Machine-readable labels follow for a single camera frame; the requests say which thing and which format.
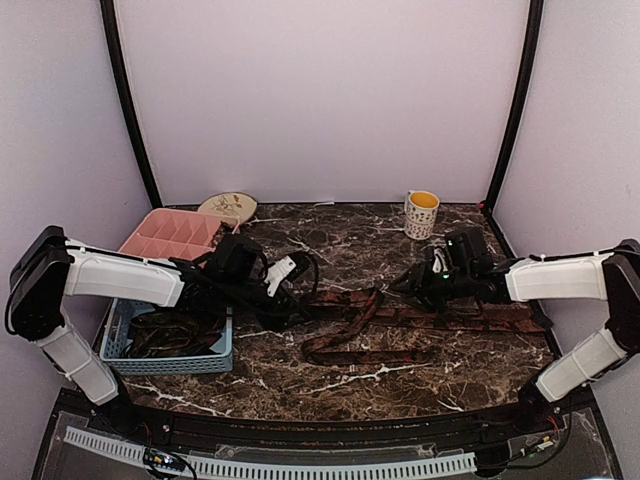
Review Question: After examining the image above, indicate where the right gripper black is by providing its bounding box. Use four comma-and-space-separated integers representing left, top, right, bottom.
390, 260, 475, 313

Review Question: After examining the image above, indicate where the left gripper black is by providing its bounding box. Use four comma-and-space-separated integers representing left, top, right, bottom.
219, 276, 310, 332

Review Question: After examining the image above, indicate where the brown red patterned tie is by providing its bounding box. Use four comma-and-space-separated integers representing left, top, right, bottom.
301, 288, 551, 366

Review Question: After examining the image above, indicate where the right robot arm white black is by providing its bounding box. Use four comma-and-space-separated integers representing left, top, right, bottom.
391, 232, 639, 434

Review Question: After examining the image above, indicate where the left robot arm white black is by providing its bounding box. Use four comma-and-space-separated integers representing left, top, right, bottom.
4, 226, 319, 436

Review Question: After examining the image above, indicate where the pink divided organizer tray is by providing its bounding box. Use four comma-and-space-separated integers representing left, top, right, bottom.
118, 208, 238, 260

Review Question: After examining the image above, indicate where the white mug yellow inside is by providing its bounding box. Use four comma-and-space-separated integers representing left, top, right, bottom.
404, 190, 440, 241

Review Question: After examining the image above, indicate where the beige floral plate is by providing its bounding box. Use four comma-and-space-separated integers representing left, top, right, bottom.
197, 192, 258, 223

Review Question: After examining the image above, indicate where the blue perforated plastic basket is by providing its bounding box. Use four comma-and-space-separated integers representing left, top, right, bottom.
99, 299, 234, 376

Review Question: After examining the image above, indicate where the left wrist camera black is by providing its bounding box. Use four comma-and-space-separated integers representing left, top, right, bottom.
207, 233, 306, 296

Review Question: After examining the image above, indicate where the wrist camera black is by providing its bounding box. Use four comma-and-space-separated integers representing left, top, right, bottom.
432, 227, 495, 276
207, 233, 306, 296

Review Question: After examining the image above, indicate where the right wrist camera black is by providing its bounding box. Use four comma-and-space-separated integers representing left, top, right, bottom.
432, 227, 495, 276

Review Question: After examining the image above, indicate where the black front rail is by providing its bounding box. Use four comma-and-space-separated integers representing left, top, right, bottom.
59, 389, 596, 451

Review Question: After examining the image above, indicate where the white slotted cable duct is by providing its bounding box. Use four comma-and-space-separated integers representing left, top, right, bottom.
63, 427, 477, 479

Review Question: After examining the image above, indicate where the right black frame post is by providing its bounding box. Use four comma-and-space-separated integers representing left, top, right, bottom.
483, 0, 544, 215

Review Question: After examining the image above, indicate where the black frame post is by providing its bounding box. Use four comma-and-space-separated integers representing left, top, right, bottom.
483, 0, 544, 215
99, 0, 163, 208

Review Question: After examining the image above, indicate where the left black frame post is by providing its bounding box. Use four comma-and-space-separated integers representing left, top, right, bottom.
99, 0, 163, 208

